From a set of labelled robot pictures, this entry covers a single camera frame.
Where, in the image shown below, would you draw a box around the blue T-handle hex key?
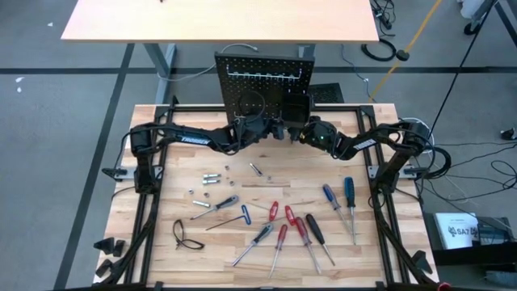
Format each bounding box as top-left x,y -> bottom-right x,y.
204,204 -> 253,232

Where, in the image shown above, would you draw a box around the black safety glasses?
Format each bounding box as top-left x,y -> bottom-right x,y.
172,217 -> 206,251

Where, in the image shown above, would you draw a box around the black taut cable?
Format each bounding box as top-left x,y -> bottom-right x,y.
427,0 -> 494,137

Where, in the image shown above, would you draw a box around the black metal pegboard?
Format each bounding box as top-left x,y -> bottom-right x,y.
213,52 -> 317,127

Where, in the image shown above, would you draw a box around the black coiled cable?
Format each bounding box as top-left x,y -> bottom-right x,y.
360,37 -> 398,63

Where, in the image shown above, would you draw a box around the black power strip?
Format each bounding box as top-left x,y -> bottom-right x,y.
371,0 -> 395,32

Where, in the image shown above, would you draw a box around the grey floor cable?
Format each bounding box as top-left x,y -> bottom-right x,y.
160,42 -> 259,82

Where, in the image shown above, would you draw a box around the black side shelf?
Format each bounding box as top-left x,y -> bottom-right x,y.
422,213 -> 517,268

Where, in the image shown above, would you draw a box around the large red clear Husky screwdriver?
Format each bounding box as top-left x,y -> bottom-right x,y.
294,216 -> 323,276

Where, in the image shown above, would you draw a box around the metal cart leg with caster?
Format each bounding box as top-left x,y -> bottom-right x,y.
460,0 -> 517,49

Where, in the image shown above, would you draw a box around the chrome multi-prong hook rail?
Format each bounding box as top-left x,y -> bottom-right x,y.
225,64 -> 304,81

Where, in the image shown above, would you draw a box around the red T-handle hex key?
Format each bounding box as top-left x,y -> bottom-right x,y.
245,200 -> 280,223
261,205 -> 297,228

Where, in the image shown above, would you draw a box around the grey black nut driver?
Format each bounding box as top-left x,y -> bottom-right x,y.
189,194 -> 241,221
231,222 -> 275,268

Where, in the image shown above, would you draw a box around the black aluminium table frame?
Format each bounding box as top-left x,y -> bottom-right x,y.
91,95 -> 442,291

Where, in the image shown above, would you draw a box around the black floor grate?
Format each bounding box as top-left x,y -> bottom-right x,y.
309,82 -> 346,104

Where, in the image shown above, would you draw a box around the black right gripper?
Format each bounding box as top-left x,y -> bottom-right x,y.
288,116 -> 338,149

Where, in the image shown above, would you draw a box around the small red clear Husky screwdriver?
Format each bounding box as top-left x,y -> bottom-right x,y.
267,223 -> 289,280

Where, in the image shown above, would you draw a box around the blue clear handle screwdriver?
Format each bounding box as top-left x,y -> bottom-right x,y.
322,183 -> 354,236

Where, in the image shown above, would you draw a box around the white printed booklet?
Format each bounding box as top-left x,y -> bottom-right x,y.
433,212 -> 480,251

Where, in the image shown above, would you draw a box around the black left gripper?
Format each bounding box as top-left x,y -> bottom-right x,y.
230,115 -> 288,145

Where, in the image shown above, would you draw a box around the light wooden desk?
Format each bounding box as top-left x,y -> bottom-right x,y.
60,0 -> 380,105

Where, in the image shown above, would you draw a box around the blue black handle screwdriver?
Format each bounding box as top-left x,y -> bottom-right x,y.
343,175 -> 359,247

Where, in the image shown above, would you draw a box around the white round lid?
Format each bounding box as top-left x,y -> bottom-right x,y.
397,116 -> 436,151

